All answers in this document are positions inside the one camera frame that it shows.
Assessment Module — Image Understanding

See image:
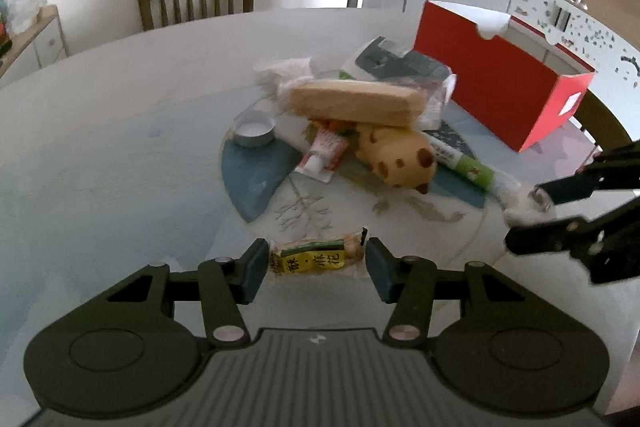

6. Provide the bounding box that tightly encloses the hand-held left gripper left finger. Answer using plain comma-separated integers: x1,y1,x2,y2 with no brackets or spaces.
106,238,271,349

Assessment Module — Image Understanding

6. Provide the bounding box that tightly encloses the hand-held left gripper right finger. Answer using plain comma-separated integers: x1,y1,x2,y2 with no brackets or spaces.
366,237,539,349

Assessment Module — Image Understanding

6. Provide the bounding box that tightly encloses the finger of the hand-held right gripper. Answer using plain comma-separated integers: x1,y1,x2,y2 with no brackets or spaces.
504,202,640,286
530,142,640,210

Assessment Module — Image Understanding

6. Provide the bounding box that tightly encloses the white tissue wad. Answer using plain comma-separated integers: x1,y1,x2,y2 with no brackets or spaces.
502,188,547,225

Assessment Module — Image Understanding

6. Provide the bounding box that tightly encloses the yellow green snack packet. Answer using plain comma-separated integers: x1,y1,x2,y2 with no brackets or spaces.
270,228,369,279

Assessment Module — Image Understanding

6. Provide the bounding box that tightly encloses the green white tube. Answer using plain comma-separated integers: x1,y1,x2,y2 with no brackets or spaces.
421,131,522,198

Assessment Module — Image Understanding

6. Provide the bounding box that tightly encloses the red white sachet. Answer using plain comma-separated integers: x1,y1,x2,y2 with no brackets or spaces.
294,129,349,184

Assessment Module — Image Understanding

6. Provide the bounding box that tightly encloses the red cardboard box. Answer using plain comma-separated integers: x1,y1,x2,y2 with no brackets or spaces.
413,0,597,153

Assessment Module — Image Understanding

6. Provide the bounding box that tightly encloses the bread loaf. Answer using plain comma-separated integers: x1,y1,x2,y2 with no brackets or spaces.
276,76,457,131

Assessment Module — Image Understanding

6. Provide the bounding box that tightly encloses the tealight candle tin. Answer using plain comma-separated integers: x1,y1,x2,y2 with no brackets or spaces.
234,113,277,150

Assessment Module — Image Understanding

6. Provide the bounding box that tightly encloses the crumpled white plastic bag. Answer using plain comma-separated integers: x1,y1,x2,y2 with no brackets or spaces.
254,57,314,94

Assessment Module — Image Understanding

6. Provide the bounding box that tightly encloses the grey white packet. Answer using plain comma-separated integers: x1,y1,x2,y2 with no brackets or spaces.
339,36,452,84

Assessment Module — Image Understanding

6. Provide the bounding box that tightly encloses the low wooden side cabinet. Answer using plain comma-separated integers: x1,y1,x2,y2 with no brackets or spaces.
0,4,69,81

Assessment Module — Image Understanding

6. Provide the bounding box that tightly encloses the clear plastic bag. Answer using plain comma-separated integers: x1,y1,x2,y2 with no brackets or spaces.
7,0,47,34

